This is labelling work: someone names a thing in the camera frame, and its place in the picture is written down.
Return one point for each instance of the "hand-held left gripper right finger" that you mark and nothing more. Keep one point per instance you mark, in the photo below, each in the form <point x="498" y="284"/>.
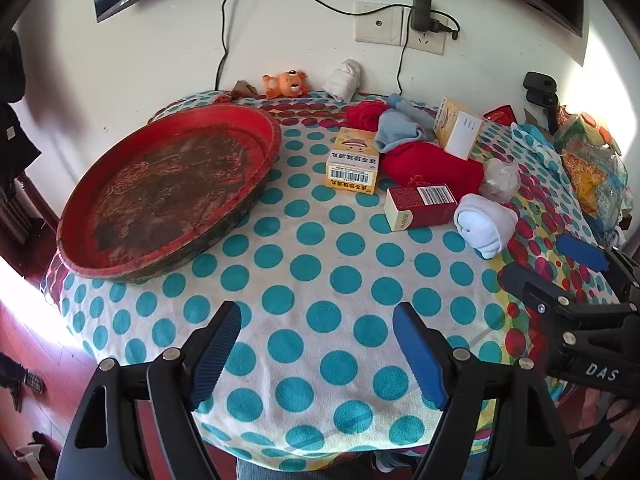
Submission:
<point x="417" y="355"/>

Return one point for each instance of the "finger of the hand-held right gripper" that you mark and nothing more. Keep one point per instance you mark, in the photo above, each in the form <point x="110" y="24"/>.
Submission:
<point x="580" y="251"/>
<point x="525" y="282"/>

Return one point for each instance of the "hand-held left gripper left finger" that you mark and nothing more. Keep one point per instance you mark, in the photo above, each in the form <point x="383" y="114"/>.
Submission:
<point x="220" y="355"/>

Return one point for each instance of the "white sock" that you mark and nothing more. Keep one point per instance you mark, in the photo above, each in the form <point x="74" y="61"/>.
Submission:
<point x="485" y="225"/>
<point x="342" y="80"/>

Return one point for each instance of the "clear plastic bag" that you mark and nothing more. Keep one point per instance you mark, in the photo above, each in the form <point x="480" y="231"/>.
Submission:
<point x="497" y="180"/>

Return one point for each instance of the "dark red box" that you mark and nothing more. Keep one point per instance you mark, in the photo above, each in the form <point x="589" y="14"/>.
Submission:
<point x="420" y="210"/>

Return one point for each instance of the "yellow medicine box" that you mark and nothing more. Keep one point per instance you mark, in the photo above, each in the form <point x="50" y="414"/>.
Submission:
<point x="462" y="132"/>
<point x="352" y="160"/>

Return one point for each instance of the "round red tray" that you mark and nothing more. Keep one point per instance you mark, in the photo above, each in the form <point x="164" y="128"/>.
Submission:
<point x="165" y="185"/>

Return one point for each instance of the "light blue sock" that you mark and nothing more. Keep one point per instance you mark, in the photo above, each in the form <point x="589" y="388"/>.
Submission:
<point x="397" y="130"/>

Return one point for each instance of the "colourful snack bags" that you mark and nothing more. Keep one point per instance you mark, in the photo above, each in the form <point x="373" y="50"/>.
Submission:
<point x="590" y="170"/>

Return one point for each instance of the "polka dot tablecloth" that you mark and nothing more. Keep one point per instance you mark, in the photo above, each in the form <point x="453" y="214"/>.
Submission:
<point x="310" y="270"/>

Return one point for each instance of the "large red cloth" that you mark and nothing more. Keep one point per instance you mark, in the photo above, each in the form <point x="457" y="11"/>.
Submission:
<point x="430" y="165"/>

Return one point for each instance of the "red package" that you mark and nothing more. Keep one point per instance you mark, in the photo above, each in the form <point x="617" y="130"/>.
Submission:
<point x="500" y="116"/>

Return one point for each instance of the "plaid slipper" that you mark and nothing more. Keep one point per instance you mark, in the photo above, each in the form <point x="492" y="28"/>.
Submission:
<point x="30" y="385"/>

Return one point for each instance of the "red candy wrapper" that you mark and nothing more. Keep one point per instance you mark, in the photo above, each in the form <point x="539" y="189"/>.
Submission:
<point x="224" y="98"/>

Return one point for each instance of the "orange animal toy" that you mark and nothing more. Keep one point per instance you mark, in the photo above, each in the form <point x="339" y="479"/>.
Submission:
<point x="286" y="84"/>

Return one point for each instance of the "black power adapter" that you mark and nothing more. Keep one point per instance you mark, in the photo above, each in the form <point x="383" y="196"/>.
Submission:
<point x="421" y="10"/>

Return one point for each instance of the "dark hanging jacket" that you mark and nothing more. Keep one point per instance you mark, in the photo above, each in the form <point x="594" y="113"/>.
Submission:
<point x="12" y="120"/>

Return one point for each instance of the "white wall power outlet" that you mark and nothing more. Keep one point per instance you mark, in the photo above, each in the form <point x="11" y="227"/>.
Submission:
<point x="425" y="42"/>

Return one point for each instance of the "white wall antenna socket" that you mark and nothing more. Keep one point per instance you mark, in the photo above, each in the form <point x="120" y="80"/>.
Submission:
<point x="377" y="22"/>

